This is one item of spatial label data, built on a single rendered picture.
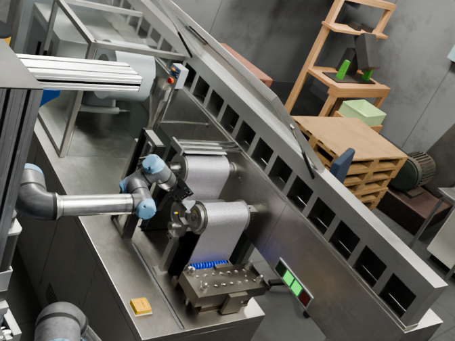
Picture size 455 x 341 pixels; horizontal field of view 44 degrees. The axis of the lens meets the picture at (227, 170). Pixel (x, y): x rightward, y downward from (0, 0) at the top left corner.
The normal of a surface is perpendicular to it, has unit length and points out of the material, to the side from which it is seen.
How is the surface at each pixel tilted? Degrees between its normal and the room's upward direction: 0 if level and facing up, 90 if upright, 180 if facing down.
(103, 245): 0
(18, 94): 90
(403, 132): 90
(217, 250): 90
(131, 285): 0
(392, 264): 90
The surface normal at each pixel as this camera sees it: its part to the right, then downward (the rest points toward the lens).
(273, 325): 0.36, -0.81
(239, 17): 0.59, 0.58
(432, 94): -0.72, 0.07
